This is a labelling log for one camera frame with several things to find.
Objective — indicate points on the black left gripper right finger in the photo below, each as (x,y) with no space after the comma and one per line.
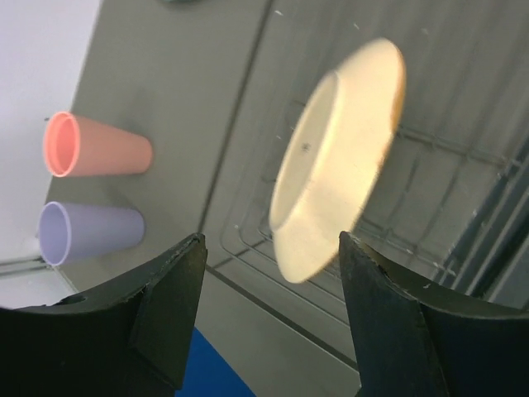
(414,337)

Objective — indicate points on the pink plastic cup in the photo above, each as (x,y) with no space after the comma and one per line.
(76,146)

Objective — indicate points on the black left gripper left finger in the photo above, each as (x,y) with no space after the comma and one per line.
(129,336)

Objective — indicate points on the blue folder right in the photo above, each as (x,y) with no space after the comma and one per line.
(208,374)

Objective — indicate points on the purple plastic cup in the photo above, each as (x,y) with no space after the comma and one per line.
(71,231)

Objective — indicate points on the beige plate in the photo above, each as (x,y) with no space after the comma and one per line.
(335,156)

